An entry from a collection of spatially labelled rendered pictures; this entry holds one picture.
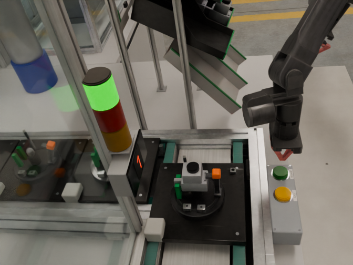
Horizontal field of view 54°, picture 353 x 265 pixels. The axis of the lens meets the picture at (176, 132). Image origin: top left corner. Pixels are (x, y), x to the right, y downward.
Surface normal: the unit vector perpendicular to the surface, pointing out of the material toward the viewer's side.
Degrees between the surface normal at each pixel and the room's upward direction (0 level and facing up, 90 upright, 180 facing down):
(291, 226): 0
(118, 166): 0
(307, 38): 60
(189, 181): 90
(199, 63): 45
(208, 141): 90
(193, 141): 90
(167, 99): 0
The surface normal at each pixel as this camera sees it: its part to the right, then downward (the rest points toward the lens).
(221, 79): 0.58, -0.43
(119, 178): -0.12, 0.69
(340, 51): -0.13, -0.72
